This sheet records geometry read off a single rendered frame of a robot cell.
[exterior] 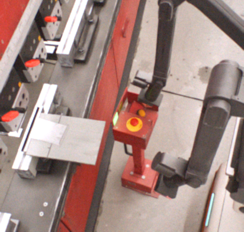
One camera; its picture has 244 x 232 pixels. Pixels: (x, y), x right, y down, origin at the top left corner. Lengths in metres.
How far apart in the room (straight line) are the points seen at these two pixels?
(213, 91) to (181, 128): 1.82
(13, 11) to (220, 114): 0.69
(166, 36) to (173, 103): 1.40
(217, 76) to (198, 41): 2.30
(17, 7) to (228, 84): 0.70
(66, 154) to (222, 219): 0.99
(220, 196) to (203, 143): 1.19
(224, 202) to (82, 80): 0.99
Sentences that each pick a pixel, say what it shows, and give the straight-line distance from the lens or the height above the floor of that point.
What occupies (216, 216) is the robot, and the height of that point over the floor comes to 0.28.
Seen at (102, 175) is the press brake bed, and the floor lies 0.05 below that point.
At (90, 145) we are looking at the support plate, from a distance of 1.25.
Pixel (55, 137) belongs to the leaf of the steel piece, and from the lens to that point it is 1.30.
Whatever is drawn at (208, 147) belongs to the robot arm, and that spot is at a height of 1.40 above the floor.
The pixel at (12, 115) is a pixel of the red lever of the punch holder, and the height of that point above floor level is 1.30.
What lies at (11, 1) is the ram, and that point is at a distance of 1.07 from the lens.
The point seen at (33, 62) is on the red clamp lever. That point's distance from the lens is 1.12.
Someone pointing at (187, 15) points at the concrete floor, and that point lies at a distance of 3.13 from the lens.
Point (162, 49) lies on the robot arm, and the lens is 1.21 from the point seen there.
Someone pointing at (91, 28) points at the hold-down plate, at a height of 0.91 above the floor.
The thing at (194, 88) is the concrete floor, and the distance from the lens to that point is 2.61.
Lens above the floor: 2.11
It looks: 58 degrees down
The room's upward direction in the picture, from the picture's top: 8 degrees counter-clockwise
